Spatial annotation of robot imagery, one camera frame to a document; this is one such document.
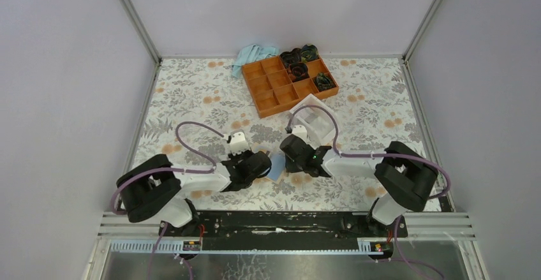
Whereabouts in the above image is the purple cable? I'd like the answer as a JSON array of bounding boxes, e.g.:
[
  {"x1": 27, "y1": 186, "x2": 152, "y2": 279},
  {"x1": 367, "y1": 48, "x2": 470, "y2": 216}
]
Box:
[
  {"x1": 110, "y1": 121, "x2": 231, "y2": 216},
  {"x1": 285, "y1": 104, "x2": 452, "y2": 200}
]

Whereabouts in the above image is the dark rolled band middle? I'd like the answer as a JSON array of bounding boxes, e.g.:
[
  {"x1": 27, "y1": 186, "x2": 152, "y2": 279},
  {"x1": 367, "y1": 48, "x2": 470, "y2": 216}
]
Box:
[{"x1": 288, "y1": 62, "x2": 309, "y2": 82}]

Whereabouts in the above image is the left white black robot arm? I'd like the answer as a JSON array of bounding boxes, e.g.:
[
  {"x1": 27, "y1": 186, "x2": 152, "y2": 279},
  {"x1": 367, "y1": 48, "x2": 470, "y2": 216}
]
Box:
[{"x1": 110, "y1": 151, "x2": 272, "y2": 236}]

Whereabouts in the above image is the dark rolled band top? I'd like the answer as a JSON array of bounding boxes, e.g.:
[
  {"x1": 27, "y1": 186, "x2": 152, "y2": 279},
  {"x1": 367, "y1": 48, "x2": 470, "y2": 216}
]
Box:
[{"x1": 279, "y1": 48, "x2": 302, "y2": 69}]

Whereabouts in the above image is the white card box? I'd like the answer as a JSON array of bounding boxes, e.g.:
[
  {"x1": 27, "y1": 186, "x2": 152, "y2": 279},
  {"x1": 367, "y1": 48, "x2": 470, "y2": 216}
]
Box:
[{"x1": 289, "y1": 94, "x2": 336, "y2": 145}]

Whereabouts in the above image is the beige card holder wallet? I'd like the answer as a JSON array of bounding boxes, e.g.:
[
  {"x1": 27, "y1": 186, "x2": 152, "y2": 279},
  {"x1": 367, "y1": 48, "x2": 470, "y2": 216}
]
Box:
[{"x1": 265, "y1": 153, "x2": 286, "y2": 182}]

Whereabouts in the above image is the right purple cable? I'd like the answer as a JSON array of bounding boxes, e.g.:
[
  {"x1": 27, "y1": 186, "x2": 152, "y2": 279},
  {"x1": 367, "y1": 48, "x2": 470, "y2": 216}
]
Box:
[{"x1": 285, "y1": 104, "x2": 452, "y2": 200}]

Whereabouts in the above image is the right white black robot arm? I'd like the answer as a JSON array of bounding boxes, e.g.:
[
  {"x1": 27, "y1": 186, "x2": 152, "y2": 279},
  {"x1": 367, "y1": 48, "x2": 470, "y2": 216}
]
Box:
[{"x1": 279, "y1": 135, "x2": 438, "y2": 237}]

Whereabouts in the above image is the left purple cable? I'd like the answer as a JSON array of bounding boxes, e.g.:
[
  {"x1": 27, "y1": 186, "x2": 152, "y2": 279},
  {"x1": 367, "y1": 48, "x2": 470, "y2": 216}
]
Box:
[{"x1": 110, "y1": 121, "x2": 231, "y2": 216}]

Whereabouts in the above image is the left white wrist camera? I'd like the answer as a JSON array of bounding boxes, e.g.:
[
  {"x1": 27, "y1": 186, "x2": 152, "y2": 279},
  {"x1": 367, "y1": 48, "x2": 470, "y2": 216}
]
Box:
[{"x1": 227, "y1": 131, "x2": 251, "y2": 156}]

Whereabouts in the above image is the dark rolled band right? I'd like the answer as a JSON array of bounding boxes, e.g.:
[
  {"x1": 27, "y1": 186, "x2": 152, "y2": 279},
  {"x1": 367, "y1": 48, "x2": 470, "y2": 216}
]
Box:
[{"x1": 313, "y1": 72, "x2": 336, "y2": 92}]

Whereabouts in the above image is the orange compartment tray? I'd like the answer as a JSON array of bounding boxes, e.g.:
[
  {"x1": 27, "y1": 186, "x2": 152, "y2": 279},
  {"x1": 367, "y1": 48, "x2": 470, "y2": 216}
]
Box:
[{"x1": 241, "y1": 56, "x2": 339, "y2": 118}]

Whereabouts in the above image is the dark rolled band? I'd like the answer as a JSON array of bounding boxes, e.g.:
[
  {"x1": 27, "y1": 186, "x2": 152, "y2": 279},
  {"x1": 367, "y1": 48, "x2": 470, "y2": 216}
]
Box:
[
  {"x1": 288, "y1": 62, "x2": 309, "y2": 82},
  {"x1": 279, "y1": 48, "x2": 302, "y2": 69},
  {"x1": 313, "y1": 72, "x2": 336, "y2": 92}
]

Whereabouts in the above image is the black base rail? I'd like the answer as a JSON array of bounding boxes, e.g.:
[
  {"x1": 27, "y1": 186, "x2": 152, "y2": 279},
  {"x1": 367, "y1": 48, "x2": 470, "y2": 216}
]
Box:
[{"x1": 159, "y1": 210, "x2": 408, "y2": 252}]

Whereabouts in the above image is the light blue cloth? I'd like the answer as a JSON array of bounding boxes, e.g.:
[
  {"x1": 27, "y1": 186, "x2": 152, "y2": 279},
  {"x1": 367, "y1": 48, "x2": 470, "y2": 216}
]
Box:
[{"x1": 232, "y1": 44, "x2": 279, "y2": 78}]

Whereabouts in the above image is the dark rolled band corner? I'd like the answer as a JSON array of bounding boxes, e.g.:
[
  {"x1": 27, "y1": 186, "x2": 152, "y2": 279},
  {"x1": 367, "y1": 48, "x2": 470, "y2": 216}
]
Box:
[{"x1": 300, "y1": 44, "x2": 320, "y2": 63}]

